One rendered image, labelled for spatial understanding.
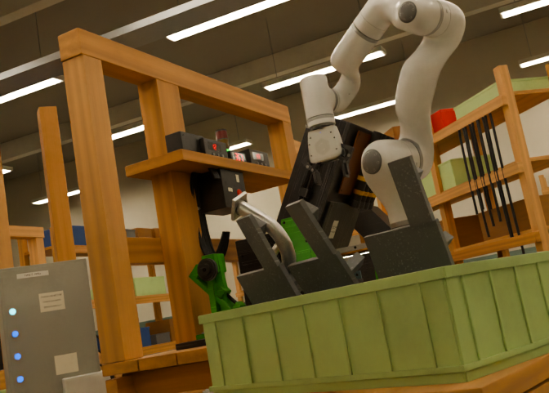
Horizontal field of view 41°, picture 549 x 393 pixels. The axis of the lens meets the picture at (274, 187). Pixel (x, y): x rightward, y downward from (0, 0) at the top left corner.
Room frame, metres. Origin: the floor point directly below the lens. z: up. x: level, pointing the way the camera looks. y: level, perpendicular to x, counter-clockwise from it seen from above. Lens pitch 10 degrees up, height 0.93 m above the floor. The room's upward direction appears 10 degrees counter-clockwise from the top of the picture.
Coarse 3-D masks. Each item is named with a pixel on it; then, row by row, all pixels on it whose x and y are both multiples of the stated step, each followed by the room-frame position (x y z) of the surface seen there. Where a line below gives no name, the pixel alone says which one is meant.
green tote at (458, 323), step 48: (336, 288) 1.24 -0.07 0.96; (384, 288) 1.17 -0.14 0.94; (432, 288) 1.11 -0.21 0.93; (480, 288) 1.15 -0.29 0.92; (528, 288) 1.25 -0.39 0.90; (240, 336) 1.44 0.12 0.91; (288, 336) 1.34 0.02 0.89; (336, 336) 1.26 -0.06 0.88; (384, 336) 1.18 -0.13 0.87; (432, 336) 1.12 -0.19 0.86; (480, 336) 1.13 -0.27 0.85; (528, 336) 1.23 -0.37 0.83; (240, 384) 1.45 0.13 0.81; (288, 384) 1.35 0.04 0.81; (336, 384) 1.28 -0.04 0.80; (384, 384) 1.20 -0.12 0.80; (432, 384) 1.13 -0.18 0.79
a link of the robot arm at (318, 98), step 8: (304, 80) 2.09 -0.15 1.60; (312, 80) 2.08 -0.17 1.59; (320, 80) 2.09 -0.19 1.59; (304, 88) 2.10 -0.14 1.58; (312, 88) 2.08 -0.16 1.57; (320, 88) 2.08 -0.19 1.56; (328, 88) 2.11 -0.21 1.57; (304, 96) 2.10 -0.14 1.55; (312, 96) 2.08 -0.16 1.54; (320, 96) 2.08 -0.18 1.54; (328, 96) 2.10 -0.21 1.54; (336, 96) 2.13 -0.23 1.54; (304, 104) 2.11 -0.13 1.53; (312, 104) 2.08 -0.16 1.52; (320, 104) 2.08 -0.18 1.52; (328, 104) 2.09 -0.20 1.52; (336, 104) 2.13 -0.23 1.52; (312, 112) 2.09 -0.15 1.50; (320, 112) 2.08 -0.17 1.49; (328, 112) 2.09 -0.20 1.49
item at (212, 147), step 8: (200, 144) 2.60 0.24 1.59; (208, 144) 2.62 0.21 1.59; (216, 144) 2.67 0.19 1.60; (224, 144) 2.72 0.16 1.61; (208, 152) 2.61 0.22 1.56; (216, 152) 2.66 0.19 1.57; (224, 152) 2.71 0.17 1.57; (240, 152) 2.91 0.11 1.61; (248, 152) 2.90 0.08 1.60; (256, 152) 2.94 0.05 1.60; (264, 152) 3.01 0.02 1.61; (248, 160) 2.90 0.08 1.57; (256, 160) 2.93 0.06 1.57; (264, 160) 3.00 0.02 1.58
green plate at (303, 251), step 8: (288, 224) 2.64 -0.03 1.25; (288, 232) 2.63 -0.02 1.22; (296, 232) 2.62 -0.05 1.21; (296, 240) 2.61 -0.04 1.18; (304, 240) 2.60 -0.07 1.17; (296, 248) 2.61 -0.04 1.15; (304, 248) 2.59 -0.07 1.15; (296, 256) 2.60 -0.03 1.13; (304, 256) 2.59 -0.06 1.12; (312, 256) 2.58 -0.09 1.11
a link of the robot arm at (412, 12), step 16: (368, 0) 1.89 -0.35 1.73; (384, 0) 1.84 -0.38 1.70; (400, 0) 1.74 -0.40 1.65; (416, 0) 1.71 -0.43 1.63; (432, 0) 1.73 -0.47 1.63; (368, 16) 1.89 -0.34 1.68; (384, 16) 1.87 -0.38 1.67; (400, 16) 1.74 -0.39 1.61; (416, 16) 1.71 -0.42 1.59; (432, 16) 1.72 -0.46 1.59; (368, 32) 1.91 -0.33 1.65; (384, 32) 1.93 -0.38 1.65; (416, 32) 1.75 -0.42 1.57; (432, 32) 1.77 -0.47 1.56
